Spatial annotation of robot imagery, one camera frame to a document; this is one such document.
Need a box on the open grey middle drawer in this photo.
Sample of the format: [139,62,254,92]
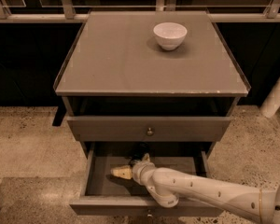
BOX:
[70,142,222,217]

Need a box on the brass drawer knob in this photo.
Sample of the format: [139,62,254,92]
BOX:
[147,210,153,218]
[147,127,154,136]

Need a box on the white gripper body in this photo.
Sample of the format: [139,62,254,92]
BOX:
[132,161,156,185]

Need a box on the brass top drawer knob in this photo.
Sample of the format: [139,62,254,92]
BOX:
[147,127,154,136]

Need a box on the white pillar post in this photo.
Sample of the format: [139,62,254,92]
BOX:
[259,77,280,118]

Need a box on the white ceramic bowl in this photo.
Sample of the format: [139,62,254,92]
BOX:
[153,22,188,50]

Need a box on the metal railing frame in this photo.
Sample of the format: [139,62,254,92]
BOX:
[0,0,280,23]

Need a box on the grey top drawer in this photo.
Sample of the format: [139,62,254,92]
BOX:
[67,116,231,142]

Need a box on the green soda can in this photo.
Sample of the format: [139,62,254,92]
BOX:
[129,143,149,166]

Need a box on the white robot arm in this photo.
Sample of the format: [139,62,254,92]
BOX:
[111,153,280,224]

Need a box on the grey drawer cabinet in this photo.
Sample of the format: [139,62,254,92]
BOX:
[52,10,251,159]

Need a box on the brass middle drawer knob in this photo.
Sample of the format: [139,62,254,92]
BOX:
[147,210,153,218]

